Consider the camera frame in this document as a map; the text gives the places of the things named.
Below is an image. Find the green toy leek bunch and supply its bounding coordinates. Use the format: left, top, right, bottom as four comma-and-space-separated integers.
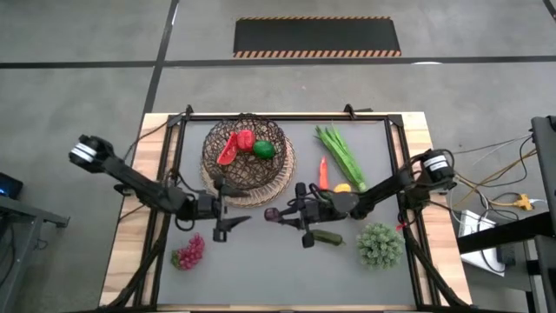
314, 124, 368, 193

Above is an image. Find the grey table mat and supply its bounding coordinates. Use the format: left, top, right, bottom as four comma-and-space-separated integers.
156, 119, 417, 306

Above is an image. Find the dark green toy cucumber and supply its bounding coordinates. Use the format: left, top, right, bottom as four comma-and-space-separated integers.
310, 229, 345, 247

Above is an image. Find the red toy grape bunch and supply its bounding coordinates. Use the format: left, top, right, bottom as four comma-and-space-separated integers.
170, 232, 206, 272

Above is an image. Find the grey metal desk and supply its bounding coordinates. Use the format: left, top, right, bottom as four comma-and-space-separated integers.
0, 195, 70, 313

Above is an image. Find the red toy watermelon slice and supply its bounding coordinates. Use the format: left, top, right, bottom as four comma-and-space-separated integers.
215, 131, 239, 167

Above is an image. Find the black hazard-striped floor mat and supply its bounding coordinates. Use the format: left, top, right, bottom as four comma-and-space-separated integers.
233, 16, 402, 59

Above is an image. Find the black metal table frame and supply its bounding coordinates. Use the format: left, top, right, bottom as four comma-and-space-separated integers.
103, 103, 473, 313

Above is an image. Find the yellow power splitter plug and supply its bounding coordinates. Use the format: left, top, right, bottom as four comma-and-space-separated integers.
512, 193, 534, 212

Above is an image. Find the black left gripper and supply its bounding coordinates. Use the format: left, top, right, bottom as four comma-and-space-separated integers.
190, 174, 252, 243

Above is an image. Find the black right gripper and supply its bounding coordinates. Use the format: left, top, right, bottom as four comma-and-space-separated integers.
277, 182, 338, 249

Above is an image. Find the green toy lime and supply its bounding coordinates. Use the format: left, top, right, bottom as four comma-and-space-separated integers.
252, 139, 277, 161

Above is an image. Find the orange toy carrot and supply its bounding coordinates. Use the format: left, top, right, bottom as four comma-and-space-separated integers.
319, 155, 330, 191

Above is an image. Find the dark device with blue light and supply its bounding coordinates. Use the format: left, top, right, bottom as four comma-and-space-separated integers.
0, 172, 23, 201

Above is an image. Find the round green artificial plant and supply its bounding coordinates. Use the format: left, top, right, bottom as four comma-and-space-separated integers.
355, 222, 406, 270

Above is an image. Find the white box beside table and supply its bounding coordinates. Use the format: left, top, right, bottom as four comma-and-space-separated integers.
458, 210, 507, 277

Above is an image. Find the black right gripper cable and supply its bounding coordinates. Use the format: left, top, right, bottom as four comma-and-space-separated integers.
286, 181, 334, 206

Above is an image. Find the black desk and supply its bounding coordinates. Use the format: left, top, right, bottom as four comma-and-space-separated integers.
455, 115, 556, 313

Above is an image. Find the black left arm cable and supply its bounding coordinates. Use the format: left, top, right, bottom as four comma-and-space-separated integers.
122, 113, 188, 162

